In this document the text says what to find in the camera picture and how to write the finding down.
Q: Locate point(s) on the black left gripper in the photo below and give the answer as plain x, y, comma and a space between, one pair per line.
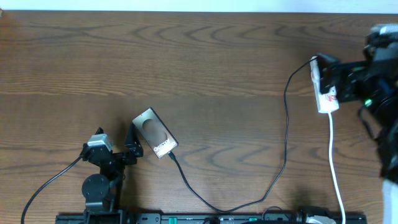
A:
134, 147

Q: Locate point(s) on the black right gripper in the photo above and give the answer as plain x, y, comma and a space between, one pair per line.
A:
351, 74

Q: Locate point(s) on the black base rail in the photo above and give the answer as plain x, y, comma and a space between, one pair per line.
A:
155, 218

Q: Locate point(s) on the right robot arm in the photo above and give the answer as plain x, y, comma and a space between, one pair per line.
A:
373, 82

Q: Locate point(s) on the white usb charger plug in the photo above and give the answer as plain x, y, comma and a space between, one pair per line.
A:
315, 72

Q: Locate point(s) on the white power strip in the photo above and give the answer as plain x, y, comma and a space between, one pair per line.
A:
326, 103

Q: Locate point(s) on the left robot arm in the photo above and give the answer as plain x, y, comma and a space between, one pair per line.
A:
102, 191

